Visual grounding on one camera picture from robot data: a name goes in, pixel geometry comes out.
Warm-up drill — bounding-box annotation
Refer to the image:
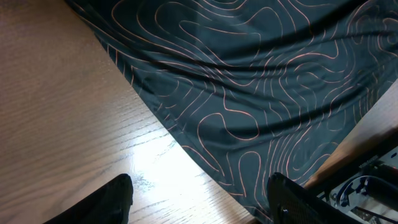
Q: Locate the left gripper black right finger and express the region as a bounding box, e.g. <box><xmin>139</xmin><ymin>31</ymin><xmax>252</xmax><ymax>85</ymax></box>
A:
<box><xmin>267</xmin><ymin>172</ymin><xmax>360</xmax><ymax>224</ymax></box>

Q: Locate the black jersey with orange lines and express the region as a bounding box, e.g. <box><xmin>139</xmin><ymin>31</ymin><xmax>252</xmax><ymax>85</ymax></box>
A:
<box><xmin>68</xmin><ymin>0</ymin><xmax>397</xmax><ymax>223</ymax></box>

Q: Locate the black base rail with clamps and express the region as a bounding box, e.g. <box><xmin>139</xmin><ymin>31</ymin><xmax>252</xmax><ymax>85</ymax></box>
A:
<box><xmin>308</xmin><ymin>133</ymin><xmax>397</xmax><ymax>223</ymax></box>

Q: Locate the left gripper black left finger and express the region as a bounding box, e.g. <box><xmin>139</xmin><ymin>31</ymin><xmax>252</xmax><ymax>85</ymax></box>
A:
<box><xmin>45</xmin><ymin>174</ymin><xmax>134</xmax><ymax>224</ymax></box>

